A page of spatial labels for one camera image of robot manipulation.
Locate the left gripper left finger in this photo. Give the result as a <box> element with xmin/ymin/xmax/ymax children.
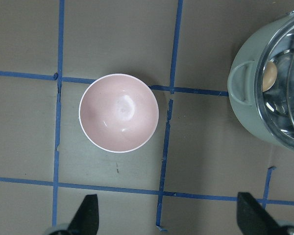
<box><xmin>46</xmin><ymin>194</ymin><xmax>99</xmax><ymax>235</ymax></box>

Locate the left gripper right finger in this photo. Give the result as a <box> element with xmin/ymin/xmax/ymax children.
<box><xmin>237</xmin><ymin>192</ymin><xmax>294</xmax><ymax>235</ymax></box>

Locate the brown egg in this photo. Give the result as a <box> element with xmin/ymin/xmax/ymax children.
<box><xmin>262</xmin><ymin>61</ymin><xmax>277</xmax><ymax>92</ymax></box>

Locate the pink bowl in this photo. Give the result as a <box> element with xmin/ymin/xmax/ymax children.
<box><xmin>78</xmin><ymin>73</ymin><xmax>159</xmax><ymax>153</ymax></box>

